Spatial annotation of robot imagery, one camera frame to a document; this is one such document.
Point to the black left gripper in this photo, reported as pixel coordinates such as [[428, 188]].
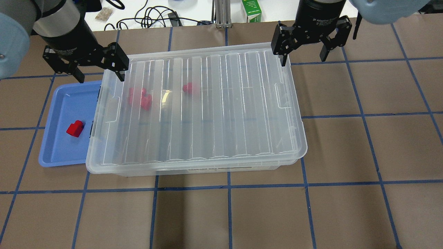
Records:
[[69, 40]]

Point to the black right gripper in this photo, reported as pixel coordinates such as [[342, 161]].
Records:
[[319, 15]]

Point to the clear plastic box lid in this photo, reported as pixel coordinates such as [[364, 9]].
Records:
[[197, 107]]

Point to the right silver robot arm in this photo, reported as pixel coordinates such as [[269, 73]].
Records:
[[383, 11]]

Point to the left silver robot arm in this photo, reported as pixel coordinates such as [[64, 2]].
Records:
[[17, 20]]

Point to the red block in box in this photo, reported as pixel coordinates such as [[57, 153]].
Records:
[[146, 102], [133, 95], [189, 88]]

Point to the green white carton box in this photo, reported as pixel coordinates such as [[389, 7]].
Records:
[[252, 11]]

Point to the clear plastic storage box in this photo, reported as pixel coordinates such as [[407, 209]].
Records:
[[193, 166]]

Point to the blue plastic tray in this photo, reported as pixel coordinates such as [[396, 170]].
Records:
[[70, 102]]

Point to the bag of snacks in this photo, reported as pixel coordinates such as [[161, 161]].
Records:
[[104, 14]]

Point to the red block on tray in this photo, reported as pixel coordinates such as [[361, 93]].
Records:
[[75, 129]]

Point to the black power adapter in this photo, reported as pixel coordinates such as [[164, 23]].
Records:
[[174, 19]]

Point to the aluminium frame post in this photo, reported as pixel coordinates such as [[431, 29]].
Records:
[[221, 13]]

